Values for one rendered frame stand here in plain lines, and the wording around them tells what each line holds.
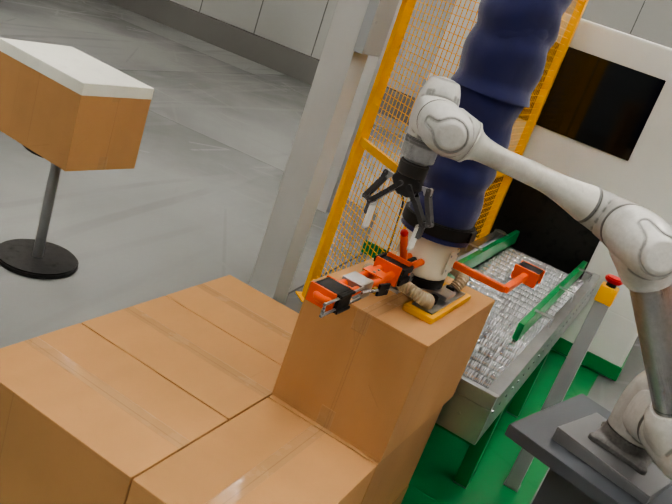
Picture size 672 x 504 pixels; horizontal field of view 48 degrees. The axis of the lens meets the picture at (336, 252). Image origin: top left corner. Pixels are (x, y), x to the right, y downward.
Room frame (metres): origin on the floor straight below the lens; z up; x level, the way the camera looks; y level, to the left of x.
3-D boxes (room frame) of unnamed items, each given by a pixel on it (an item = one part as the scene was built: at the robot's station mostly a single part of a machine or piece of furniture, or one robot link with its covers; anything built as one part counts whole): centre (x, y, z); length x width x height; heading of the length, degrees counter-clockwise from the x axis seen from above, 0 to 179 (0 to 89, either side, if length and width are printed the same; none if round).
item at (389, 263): (2.03, -0.16, 1.07); 0.10 x 0.08 x 0.06; 66
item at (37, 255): (3.41, 1.40, 0.31); 0.40 x 0.40 x 0.62
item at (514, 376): (3.53, -1.14, 0.50); 2.31 x 0.05 x 0.19; 157
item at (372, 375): (2.25, -0.26, 0.75); 0.60 x 0.40 x 0.40; 156
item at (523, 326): (3.88, -1.22, 0.60); 1.60 x 0.11 x 0.09; 157
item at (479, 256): (4.09, -0.73, 0.60); 1.60 x 0.11 x 0.09; 157
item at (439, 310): (2.22, -0.35, 0.97); 0.34 x 0.10 x 0.05; 156
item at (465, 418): (2.57, -0.39, 0.47); 0.70 x 0.03 x 0.15; 67
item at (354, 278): (1.83, -0.08, 1.06); 0.07 x 0.07 x 0.04; 66
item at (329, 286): (1.71, -0.02, 1.07); 0.08 x 0.07 x 0.05; 156
